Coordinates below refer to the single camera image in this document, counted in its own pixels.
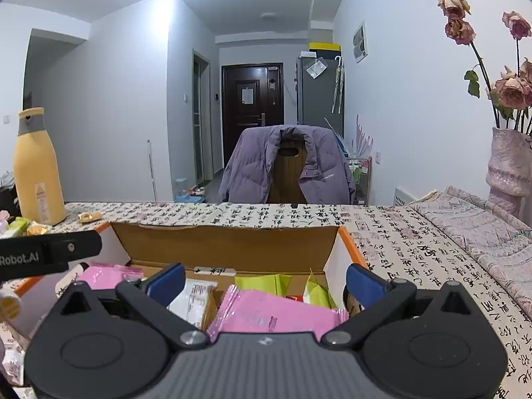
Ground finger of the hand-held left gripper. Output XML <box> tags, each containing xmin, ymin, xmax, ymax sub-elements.
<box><xmin>45</xmin><ymin>230</ymin><xmax>103</xmax><ymax>267</ymax></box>

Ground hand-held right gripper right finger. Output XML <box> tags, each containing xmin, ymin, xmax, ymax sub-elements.
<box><xmin>320</xmin><ymin>263</ymin><xmax>483</xmax><ymax>350</ymax></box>

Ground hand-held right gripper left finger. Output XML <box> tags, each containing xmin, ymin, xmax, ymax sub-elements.
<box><xmin>52</xmin><ymin>263</ymin><xmax>210</xmax><ymax>350</ymax></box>

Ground orange cardboard box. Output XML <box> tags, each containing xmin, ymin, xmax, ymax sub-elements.
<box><xmin>14</xmin><ymin>221</ymin><xmax>370</xmax><ymax>333</ymax></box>

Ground large pink snack packet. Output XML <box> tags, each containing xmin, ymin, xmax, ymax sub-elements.
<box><xmin>206</xmin><ymin>286</ymin><xmax>350</xmax><ymax>343</ymax></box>

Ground green white snack packet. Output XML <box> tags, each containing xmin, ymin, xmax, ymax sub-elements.
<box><xmin>7</xmin><ymin>217</ymin><xmax>32</xmax><ymax>237</ymax></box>

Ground yellow thermos bottle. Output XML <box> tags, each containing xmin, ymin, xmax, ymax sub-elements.
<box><xmin>13</xmin><ymin>107</ymin><xmax>67</xmax><ymax>226</ymax></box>

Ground folded pink patterned cloth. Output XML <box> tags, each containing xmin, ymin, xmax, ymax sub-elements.
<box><xmin>409</xmin><ymin>187</ymin><xmax>532</xmax><ymax>317</ymax></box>

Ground wooden chair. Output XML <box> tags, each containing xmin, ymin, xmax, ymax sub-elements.
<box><xmin>268</xmin><ymin>135</ymin><xmax>308</xmax><ymax>204</ymax></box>

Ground purple puffer jacket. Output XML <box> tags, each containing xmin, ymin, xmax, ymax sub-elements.
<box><xmin>218</xmin><ymin>124</ymin><xmax>357</xmax><ymax>205</ymax></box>

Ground grey interior door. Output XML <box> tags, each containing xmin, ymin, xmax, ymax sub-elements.
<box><xmin>192</xmin><ymin>49</ymin><xmax>211</xmax><ymax>184</ymax></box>

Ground dark brown entrance door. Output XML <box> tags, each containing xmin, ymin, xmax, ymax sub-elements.
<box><xmin>221</xmin><ymin>63</ymin><xmax>284</xmax><ymax>167</ymax></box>

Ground pink textured vase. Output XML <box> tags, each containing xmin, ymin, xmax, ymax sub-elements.
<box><xmin>485</xmin><ymin>127</ymin><xmax>532</xmax><ymax>217</ymax></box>

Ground grey refrigerator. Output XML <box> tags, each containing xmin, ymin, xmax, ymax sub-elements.
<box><xmin>296</xmin><ymin>53</ymin><xmax>345</xmax><ymax>140</ymax></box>

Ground white folded umbrella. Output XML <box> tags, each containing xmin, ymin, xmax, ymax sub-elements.
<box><xmin>331</xmin><ymin>56</ymin><xmax>345</xmax><ymax>114</ymax></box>

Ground yellow black box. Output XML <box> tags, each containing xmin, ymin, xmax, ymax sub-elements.
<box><xmin>308</xmin><ymin>42</ymin><xmax>341</xmax><ymax>57</ymax></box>

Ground dried pink roses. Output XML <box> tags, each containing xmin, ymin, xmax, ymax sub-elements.
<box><xmin>437</xmin><ymin>0</ymin><xmax>532</xmax><ymax>136</ymax></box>

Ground white mop handle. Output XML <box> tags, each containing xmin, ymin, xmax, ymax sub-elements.
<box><xmin>147</xmin><ymin>139</ymin><xmax>159</xmax><ymax>202</ymax></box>

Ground wall picture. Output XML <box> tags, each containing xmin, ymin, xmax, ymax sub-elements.
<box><xmin>352</xmin><ymin>21</ymin><xmax>368</xmax><ymax>64</ymax></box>

